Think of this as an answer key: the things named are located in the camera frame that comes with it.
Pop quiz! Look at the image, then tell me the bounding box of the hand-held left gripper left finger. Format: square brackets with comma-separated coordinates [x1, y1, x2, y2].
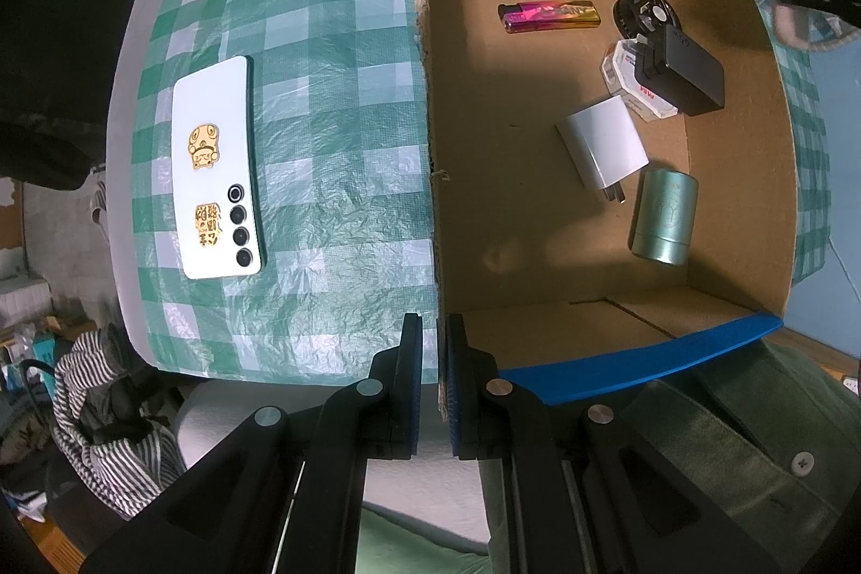
[79, 311, 426, 574]

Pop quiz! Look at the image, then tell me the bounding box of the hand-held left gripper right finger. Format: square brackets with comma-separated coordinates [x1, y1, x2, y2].
[445, 313, 754, 574]

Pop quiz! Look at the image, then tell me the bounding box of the black charger block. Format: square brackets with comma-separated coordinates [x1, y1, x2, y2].
[636, 24, 728, 116]

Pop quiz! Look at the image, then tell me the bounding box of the cardboard box with blue rim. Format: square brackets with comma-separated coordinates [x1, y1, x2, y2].
[412, 0, 795, 407]

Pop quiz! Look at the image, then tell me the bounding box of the white hexagonal box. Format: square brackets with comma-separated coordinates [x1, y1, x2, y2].
[601, 38, 677, 121]

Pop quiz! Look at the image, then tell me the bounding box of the white charger plug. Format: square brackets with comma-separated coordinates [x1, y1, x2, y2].
[555, 96, 650, 205]

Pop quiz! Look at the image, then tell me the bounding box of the green metal can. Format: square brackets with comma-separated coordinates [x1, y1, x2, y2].
[629, 167, 701, 266]

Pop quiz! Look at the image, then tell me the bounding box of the pink and gold lighter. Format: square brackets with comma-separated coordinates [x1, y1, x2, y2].
[498, 0, 599, 35]

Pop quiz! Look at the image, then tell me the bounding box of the large-check green plastic tablecloth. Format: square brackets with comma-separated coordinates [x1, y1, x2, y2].
[111, 0, 830, 380]

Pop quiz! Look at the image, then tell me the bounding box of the striped cloth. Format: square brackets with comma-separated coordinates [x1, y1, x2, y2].
[52, 328, 189, 521]

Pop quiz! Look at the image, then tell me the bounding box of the white smartphone with gold stickers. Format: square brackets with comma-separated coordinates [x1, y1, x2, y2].
[171, 55, 269, 280]

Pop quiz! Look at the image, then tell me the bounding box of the black cloth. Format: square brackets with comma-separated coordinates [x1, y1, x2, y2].
[0, 0, 169, 192]

